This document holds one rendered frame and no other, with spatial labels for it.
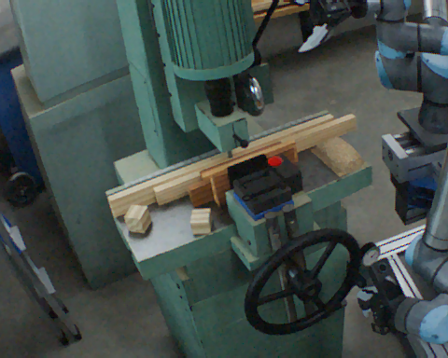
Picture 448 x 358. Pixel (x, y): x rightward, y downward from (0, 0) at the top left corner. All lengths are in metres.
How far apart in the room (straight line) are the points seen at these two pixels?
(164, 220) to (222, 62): 0.38
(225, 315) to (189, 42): 0.68
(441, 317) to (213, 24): 0.73
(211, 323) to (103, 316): 1.03
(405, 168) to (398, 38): 0.51
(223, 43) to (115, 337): 1.46
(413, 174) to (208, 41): 0.83
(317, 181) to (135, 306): 1.25
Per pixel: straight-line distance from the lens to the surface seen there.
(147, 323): 2.39
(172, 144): 1.58
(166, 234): 1.34
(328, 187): 1.41
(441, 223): 1.10
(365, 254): 1.54
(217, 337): 1.55
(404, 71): 1.69
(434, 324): 1.03
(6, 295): 2.78
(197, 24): 1.20
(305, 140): 1.52
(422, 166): 1.79
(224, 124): 1.34
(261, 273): 1.19
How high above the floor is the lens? 1.74
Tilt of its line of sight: 35 degrees down
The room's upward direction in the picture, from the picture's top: 10 degrees counter-clockwise
